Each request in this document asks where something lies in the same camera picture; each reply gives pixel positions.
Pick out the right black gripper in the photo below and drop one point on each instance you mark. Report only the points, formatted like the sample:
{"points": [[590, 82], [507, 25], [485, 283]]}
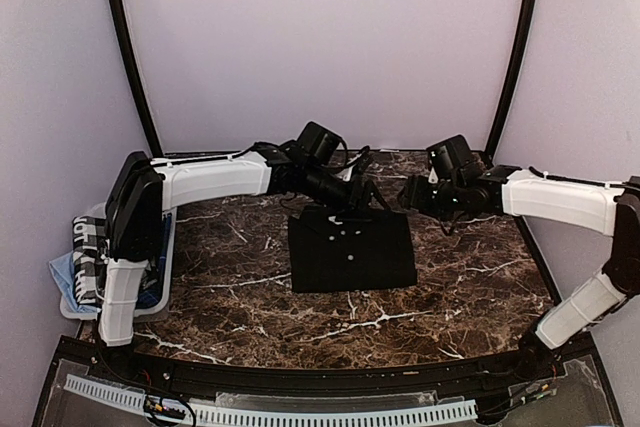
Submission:
{"points": [[414, 197]]}

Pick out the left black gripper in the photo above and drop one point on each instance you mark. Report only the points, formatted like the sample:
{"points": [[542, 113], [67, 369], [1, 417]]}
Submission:
{"points": [[360, 201]]}

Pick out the black long sleeve shirt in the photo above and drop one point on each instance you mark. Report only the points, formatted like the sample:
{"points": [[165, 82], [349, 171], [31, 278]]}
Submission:
{"points": [[350, 251]]}

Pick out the grey plastic laundry basket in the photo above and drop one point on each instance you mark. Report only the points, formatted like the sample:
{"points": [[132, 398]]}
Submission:
{"points": [[89, 313]]}

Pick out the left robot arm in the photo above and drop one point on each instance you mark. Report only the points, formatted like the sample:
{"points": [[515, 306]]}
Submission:
{"points": [[149, 188]]}

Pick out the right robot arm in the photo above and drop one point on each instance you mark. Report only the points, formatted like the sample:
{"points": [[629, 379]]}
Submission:
{"points": [[458, 185]]}

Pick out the dark blue shirt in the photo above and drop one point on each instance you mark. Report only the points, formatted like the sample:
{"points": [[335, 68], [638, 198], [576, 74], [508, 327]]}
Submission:
{"points": [[152, 281]]}

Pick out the black white plaid shirt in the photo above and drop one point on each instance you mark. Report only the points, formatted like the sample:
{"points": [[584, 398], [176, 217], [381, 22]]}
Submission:
{"points": [[89, 260]]}

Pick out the light blue shirt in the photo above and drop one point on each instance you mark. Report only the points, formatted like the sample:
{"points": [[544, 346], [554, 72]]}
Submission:
{"points": [[62, 271]]}

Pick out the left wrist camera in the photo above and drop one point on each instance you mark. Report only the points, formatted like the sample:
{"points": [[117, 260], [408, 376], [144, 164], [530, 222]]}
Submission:
{"points": [[357, 166]]}

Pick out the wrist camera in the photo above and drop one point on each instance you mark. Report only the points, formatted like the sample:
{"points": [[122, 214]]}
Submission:
{"points": [[433, 177], [357, 166]]}

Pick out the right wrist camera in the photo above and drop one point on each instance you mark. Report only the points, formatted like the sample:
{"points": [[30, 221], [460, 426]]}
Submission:
{"points": [[433, 177]]}

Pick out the black front rail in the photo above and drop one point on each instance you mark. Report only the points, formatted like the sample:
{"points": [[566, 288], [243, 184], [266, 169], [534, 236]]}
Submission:
{"points": [[484, 376]]}

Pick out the right black frame post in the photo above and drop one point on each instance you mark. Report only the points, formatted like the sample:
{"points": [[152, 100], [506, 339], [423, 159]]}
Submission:
{"points": [[512, 73]]}

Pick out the white slotted cable duct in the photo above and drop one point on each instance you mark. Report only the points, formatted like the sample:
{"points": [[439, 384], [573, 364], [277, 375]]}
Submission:
{"points": [[249, 410]]}

